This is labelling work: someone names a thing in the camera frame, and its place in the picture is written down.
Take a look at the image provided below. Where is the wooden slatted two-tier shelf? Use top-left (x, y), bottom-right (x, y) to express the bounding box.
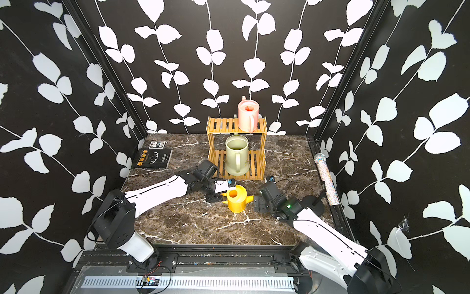
top-left (206, 117), bottom-right (267, 181)

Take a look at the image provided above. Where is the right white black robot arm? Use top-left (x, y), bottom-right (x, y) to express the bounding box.
top-left (259, 181), bottom-right (401, 294)

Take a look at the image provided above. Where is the pink plastic watering can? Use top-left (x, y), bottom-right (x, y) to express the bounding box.
top-left (237, 96), bottom-right (259, 133)

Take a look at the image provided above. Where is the green metal watering can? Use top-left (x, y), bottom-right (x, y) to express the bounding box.
top-left (225, 135), bottom-right (250, 176)

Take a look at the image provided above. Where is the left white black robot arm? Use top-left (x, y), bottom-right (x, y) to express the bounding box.
top-left (91, 160), bottom-right (236, 263)

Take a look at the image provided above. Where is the black microphone stand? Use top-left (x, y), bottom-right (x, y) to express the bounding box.
top-left (301, 191), bottom-right (326, 217)

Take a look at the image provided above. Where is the small black white card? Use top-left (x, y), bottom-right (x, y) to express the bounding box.
top-left (149, 140), bottom-right (166, 149)

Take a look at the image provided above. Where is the black book with gold text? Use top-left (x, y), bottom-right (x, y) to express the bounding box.
top-left (132, 148), bottom-right (173, 169)

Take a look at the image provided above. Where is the yellow plastic watering can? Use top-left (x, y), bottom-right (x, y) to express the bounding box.
top-left (222, 184), bottom-right (254, 213)

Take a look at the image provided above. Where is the white perforated rail strip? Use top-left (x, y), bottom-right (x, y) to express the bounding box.
top-left (78, 276), bottom-right (296, 292)

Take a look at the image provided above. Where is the small circuit board with wires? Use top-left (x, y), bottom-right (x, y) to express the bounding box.
top-left (136, 277), bottom-right (160, 289)

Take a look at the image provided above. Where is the black front mounting rail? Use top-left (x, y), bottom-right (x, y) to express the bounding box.
top-left (84, 243), bottom-right (372, 274)

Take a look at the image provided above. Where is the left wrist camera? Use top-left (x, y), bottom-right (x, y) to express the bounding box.
top-left (214, 179), bottom-right (236, 194)

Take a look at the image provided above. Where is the rhinestone silver microphone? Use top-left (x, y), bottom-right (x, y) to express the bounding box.
top-left (313, 153), bottom-right (340, 206)

